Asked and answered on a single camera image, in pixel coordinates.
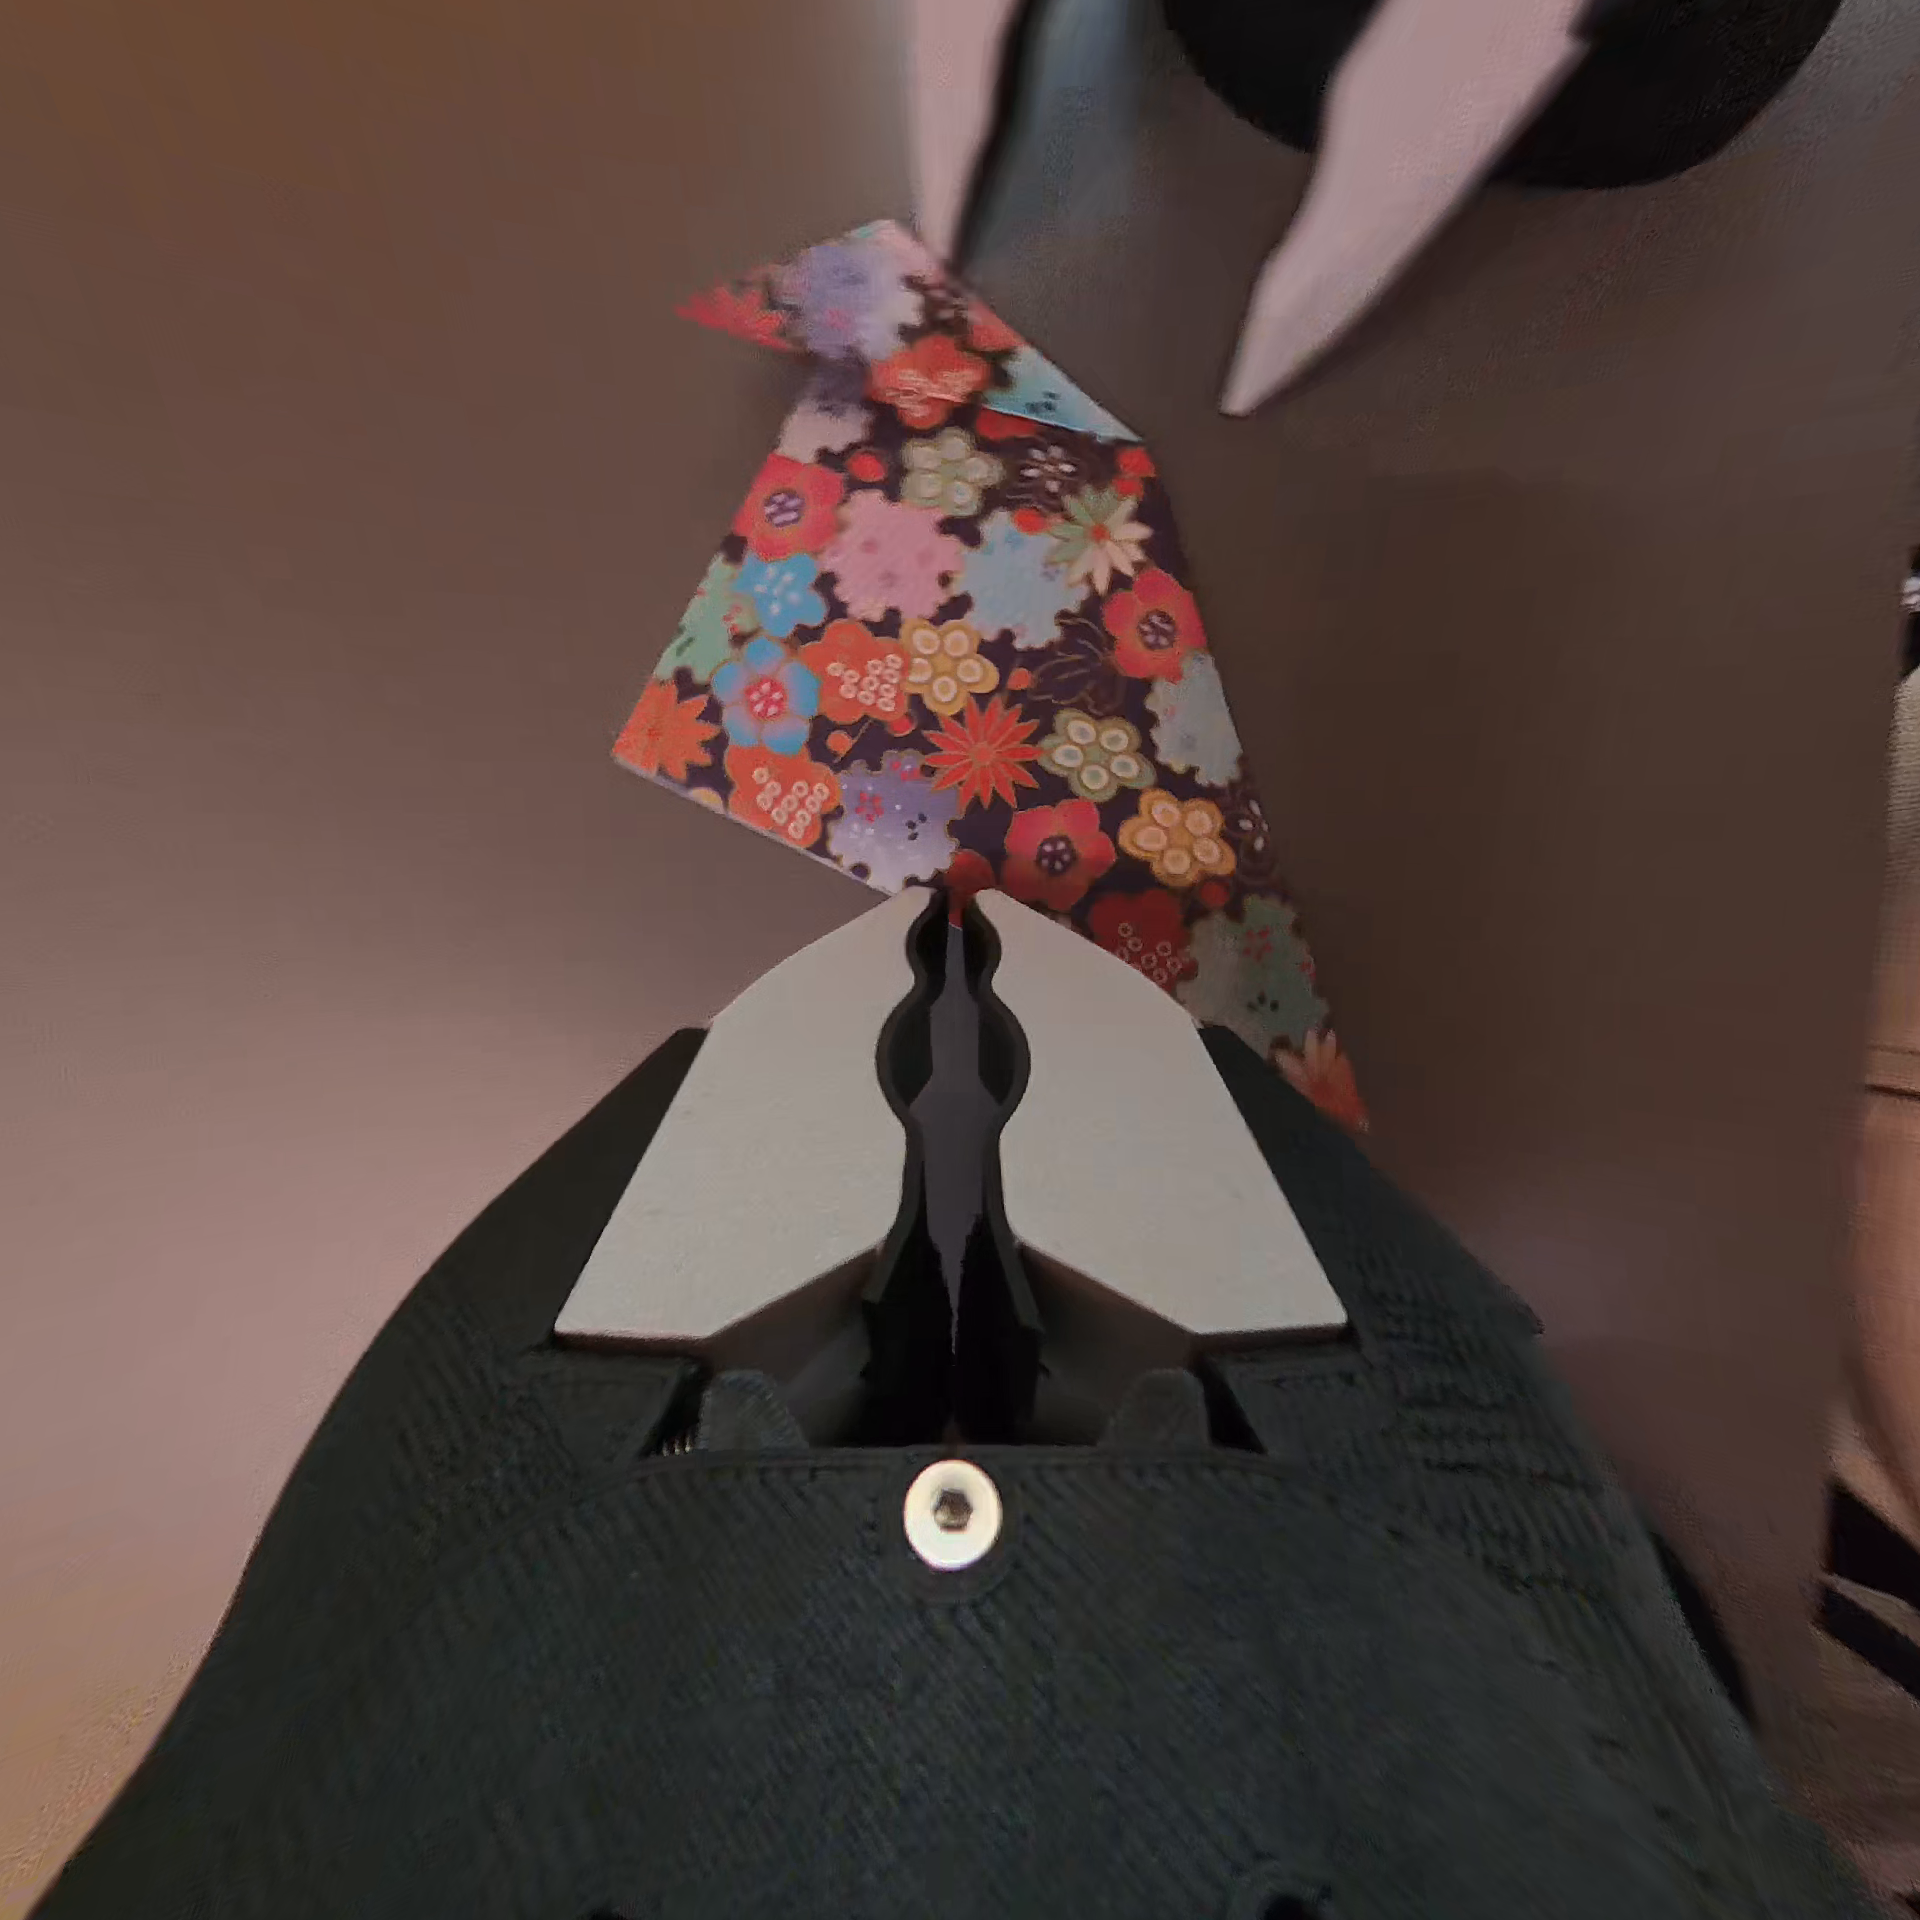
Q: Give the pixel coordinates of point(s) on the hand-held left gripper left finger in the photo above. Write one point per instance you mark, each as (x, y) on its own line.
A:
(751, 1170)

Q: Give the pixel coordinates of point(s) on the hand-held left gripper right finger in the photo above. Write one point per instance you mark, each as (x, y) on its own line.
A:
(1154, 1170)

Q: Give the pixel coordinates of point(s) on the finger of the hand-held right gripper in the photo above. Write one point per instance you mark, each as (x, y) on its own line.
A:
(1410, 151)
(960, 106)

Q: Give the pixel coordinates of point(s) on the dark flower origami paper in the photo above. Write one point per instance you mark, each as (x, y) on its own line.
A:
(960, 631)

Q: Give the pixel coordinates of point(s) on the black textured armrest pad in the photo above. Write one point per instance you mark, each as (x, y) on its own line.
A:
(1696, 92)

